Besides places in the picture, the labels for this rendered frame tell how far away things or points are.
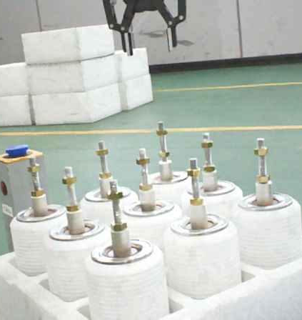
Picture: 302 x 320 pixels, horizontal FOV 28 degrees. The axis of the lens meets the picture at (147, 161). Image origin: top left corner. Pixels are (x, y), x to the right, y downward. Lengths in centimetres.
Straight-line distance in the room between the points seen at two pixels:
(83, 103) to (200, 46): 299
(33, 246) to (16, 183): 19
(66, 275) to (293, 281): 30
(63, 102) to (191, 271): 286
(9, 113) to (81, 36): 71
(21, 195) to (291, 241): 47
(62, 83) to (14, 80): 36
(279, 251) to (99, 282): 26
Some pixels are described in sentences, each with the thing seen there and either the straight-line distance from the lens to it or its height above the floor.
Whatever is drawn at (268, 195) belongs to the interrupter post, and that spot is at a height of 26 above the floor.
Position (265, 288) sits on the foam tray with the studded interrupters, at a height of 18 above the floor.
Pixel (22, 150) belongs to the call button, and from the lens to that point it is 107.
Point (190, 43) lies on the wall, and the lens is 636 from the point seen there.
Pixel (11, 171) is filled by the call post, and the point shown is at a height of 30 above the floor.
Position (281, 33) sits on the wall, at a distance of 604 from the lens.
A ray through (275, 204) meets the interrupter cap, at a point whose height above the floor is 25.
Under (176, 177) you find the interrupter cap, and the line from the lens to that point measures 104.
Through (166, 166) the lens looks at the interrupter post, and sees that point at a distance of 103.
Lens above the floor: 51
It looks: 13 degrees down
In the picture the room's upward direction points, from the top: 7 degrees counter-clockwise
